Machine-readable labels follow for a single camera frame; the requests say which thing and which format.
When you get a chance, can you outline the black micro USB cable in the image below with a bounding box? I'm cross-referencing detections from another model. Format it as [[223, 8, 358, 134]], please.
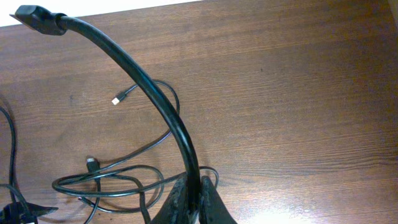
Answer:
[[51, 80, 181, 224]]

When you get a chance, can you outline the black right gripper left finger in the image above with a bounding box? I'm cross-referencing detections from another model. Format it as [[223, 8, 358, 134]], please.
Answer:
[[150, 174, 190, 224]]

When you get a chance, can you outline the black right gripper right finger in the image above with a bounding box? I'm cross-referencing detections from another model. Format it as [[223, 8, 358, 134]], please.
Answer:
[[199, 176, 237, 224]]

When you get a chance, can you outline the black cable with barrel plug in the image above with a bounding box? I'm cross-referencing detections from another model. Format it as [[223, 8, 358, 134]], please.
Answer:
[[0, 105, 40, 224]]

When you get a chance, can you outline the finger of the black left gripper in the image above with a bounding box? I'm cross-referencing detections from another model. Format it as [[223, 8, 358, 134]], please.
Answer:
[[1, 202, 58, 224]]

